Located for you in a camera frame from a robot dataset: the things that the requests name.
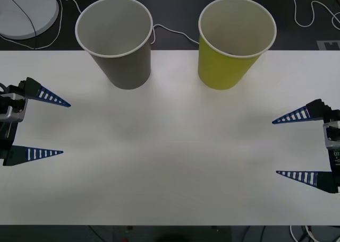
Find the white cable under table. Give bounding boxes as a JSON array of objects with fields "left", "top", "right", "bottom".
[{"left": 288, "top": 224, "right": 319, "bottom": 242}]

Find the long curled white cable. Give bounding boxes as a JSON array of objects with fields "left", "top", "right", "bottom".
[{"left": 290, "top": 0, "right": 340, "bottom": 30}]

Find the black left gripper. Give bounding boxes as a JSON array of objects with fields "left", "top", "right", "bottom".
[{"left": 0, "top": 77, "right": 72, "bottom": 167}]

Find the thin white cable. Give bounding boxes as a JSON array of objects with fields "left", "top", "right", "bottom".
[{"left": 0, "top": 0, "right": 64, "bottom": 50}]

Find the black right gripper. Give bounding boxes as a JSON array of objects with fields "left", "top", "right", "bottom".
[{"left": 271, "top": 99, "right": 340, "bottom": 194}]

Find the grey plastic waste bin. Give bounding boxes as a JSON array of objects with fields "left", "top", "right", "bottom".
[{"left": 75, "top": 0, "right": 154, "bottom": 90}]

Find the yellow-green plastic waste bin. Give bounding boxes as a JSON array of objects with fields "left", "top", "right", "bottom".
[{"left": 198, "top": 0, "right": 277, "bottom": 91}]

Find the white power strip cable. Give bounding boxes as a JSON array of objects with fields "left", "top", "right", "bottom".
[{"left": 69, "top": 0, "right": 200, "bottom": 45}]

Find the grey marker plate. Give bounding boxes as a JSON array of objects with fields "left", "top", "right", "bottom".
[{"left": 317, "top": 40, "right": 340, "bottom": 51}]

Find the round white floor base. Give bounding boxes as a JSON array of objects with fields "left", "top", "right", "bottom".
[{"left": 0, "top": 0, "right": 60, "bottom": 40}]

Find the black cable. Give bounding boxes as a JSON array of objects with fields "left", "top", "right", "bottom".
[{"left": 6, "top": 0, "right": 38, "bottom": 50}]

